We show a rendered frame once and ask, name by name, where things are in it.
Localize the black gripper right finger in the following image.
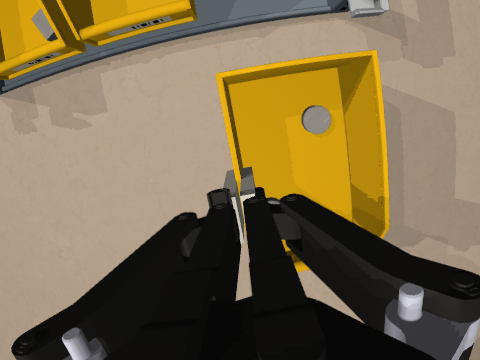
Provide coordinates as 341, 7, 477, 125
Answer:
240, 167, 480, 360

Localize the grey steel disc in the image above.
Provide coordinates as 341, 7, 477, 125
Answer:
267, 197, 280, 204
301, 105, 331, 134

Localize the dark grey metal shelf rack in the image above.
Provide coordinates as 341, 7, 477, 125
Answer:
0, 0, 390, 95

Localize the yellow bin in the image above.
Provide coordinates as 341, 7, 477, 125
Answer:
216, 50, 389, 239
56, 0, 198, 47
0, 0, 86, 80

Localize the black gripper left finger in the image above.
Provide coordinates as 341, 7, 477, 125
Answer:
11, 170, 244, 360

